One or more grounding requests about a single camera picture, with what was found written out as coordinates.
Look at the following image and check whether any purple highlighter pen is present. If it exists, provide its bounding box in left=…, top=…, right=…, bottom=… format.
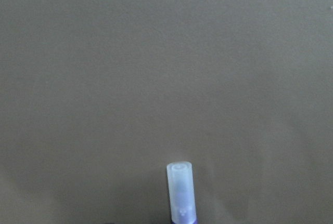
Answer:
left=166, top=161, right=197, bottom=224

